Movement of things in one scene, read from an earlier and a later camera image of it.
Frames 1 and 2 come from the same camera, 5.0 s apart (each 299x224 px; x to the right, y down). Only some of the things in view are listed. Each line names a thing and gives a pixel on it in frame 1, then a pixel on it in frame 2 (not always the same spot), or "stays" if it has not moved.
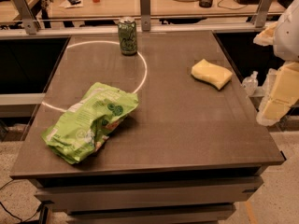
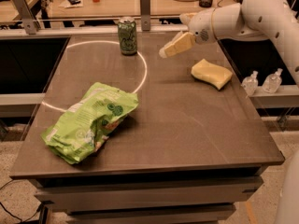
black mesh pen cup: (206, 0) stays
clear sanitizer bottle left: (249, 84) stays
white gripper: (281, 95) to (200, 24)
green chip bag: (86, 126) stays
